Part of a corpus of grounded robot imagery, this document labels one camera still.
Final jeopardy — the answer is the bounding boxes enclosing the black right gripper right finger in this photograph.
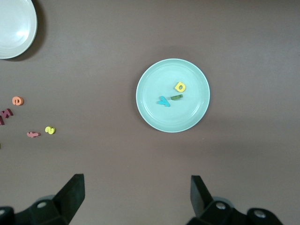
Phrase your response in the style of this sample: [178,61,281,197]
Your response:
[190,175,285,225]

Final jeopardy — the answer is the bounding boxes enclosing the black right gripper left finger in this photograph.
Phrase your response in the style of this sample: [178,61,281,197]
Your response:
[0,173,85,225]

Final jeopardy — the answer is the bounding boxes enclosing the teal foam letter y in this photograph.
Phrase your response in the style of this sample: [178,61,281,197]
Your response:
[156,96,171,108]

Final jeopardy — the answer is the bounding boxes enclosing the yellow foam letter a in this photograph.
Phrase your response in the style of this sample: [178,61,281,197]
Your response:
[174,81,187,92]

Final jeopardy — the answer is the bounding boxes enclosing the light green plastic plate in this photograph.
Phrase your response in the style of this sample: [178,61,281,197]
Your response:
[135,58,211,133]

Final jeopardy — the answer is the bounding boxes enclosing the dark red foam letter n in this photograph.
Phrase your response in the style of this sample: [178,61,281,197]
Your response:
[0,108,14,118]

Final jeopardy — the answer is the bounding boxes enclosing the brown table cover sheet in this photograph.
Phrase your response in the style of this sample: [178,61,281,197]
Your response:
[0,0,300,225]

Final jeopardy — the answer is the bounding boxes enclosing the beige plastic plate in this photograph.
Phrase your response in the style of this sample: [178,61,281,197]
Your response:
[0,0,38,60]

